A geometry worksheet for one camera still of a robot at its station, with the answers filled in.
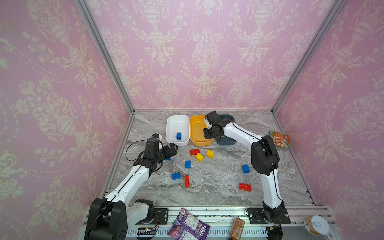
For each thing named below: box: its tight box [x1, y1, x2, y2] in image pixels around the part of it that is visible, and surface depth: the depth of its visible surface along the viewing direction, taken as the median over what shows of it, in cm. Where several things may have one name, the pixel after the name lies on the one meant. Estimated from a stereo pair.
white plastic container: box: [165, 115, 191, 147], surface depth 108 cm
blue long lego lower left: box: [171, 172, 182, 180], surface depth 89 cm
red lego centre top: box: [189, 149, 201, 156], surface depth 99 cm
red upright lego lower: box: [184, 174, 190, 188], surface depth 86 cm
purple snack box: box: [167, 207, 211, 240], surface depth 70 cm
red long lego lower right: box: [238, 183, 252, 192], surface depth 84 cm
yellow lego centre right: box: [206, 150, 215, 159], surface depth 97 cm
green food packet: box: [268, 130, 291, 148], surface depth 105 cm
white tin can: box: [303, 215, 330, 236], surface depth 69 cm
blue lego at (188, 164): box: [185, 160, 192, 168], surface depth 94 cm
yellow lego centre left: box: [195, 153, 205, 163], surface depth 95 cm
